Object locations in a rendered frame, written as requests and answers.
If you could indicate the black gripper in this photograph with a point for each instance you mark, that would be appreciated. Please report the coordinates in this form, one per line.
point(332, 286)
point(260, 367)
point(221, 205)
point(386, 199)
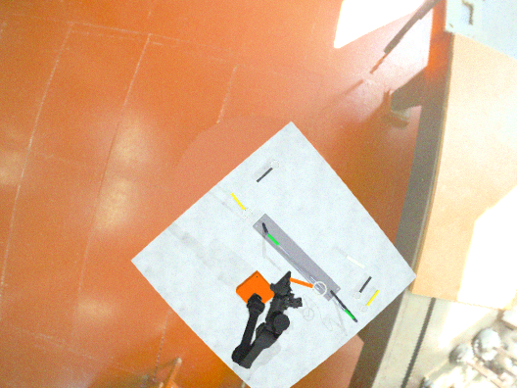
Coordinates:
point(280, 290)

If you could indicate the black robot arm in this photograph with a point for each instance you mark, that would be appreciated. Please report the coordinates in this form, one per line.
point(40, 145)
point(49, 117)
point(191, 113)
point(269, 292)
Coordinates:
point(267, 332)

